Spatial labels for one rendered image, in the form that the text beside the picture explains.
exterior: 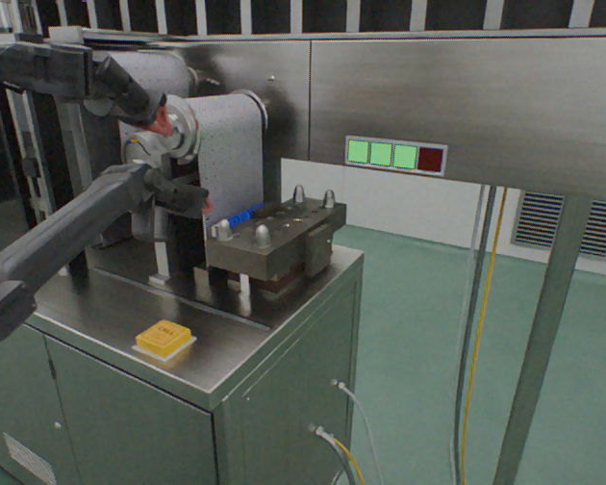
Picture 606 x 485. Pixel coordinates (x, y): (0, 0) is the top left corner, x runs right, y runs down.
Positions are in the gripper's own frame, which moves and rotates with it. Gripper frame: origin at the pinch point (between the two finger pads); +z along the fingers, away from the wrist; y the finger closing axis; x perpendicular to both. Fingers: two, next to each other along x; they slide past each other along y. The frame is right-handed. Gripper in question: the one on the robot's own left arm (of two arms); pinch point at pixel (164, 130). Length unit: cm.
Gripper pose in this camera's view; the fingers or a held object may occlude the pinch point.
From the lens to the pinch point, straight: 97.7
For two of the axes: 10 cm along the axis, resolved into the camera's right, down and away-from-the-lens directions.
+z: 3.2, 3.4, 8.8
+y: 8.8, 2.3, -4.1
